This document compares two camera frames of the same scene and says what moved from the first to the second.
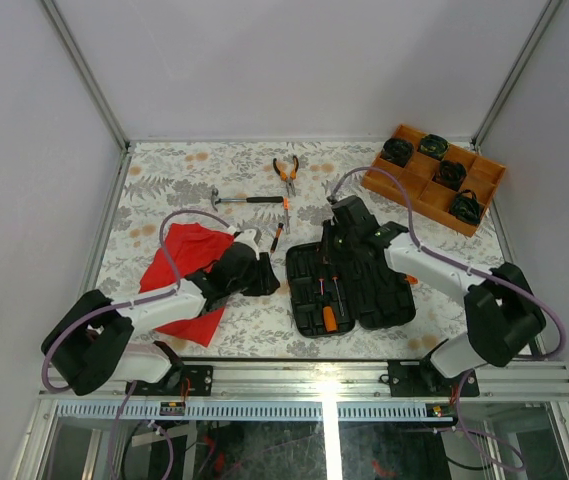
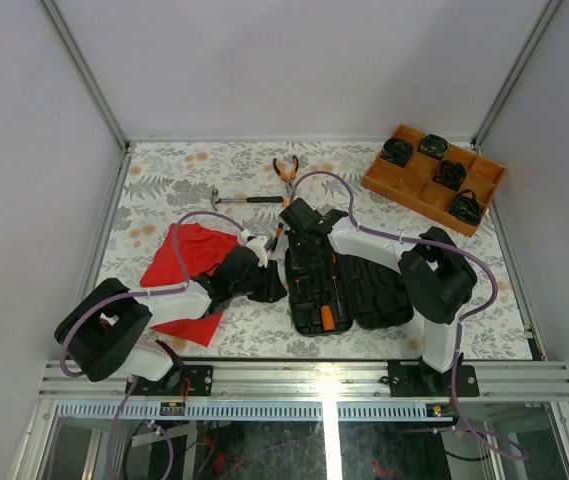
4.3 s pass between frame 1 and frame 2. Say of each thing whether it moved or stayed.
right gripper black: moved
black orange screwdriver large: stayed
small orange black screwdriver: stayed
